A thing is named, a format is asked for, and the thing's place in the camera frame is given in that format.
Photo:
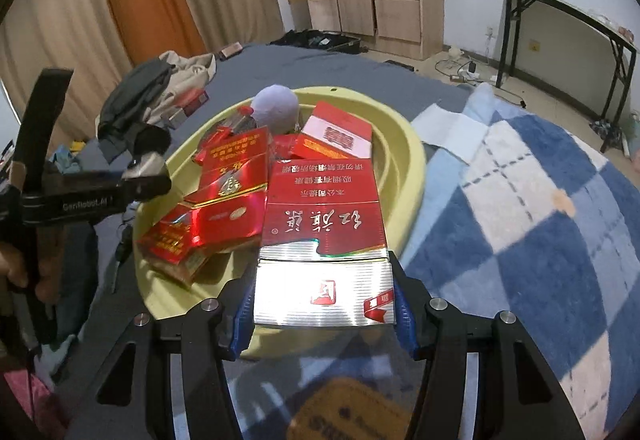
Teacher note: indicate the person's left hand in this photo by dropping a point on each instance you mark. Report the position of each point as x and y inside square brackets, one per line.
[41, 269]

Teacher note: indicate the blue white checkered blanket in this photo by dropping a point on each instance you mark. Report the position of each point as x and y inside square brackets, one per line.
[540, 224]

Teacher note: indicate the Double Happiness cigarette pack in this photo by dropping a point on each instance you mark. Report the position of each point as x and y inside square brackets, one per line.
[330, 132]

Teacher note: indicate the black bag on floor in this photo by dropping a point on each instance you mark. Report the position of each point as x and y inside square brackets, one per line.
[321, 40]

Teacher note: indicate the power strip with cables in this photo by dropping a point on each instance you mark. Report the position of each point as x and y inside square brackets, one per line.
[461, 69]

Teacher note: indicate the red pack on clothes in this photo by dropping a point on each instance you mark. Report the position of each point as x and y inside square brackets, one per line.
[186, 105]

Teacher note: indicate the yellow plastic basin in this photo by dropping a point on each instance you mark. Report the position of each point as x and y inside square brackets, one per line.
[397, 160]

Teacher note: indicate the dark red cigarette pack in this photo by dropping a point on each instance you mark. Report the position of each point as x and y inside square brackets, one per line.
[172, 247]

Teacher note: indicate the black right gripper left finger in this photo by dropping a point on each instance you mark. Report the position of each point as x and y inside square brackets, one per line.
[165, 379]

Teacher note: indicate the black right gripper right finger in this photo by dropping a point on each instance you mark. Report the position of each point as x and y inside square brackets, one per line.
[518, 396]

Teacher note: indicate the black folding table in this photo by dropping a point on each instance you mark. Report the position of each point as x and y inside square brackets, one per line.
[575, 56]

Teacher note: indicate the pile of clothes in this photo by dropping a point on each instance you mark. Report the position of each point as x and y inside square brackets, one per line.
[145, 94]

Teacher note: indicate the red diamond cigarette pack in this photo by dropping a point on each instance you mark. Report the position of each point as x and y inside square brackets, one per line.
[228, 207]

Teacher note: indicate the orange beige curtain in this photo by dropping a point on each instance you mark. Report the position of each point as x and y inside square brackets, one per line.
[102, 40]

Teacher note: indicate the grey plush ball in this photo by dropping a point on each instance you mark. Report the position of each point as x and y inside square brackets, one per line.
[276, 107]

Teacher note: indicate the white paper sheet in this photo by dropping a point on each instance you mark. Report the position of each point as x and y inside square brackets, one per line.
[456, 133]

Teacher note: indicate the red silver cigarette pack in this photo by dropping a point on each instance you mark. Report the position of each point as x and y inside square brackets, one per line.
[323, 259]

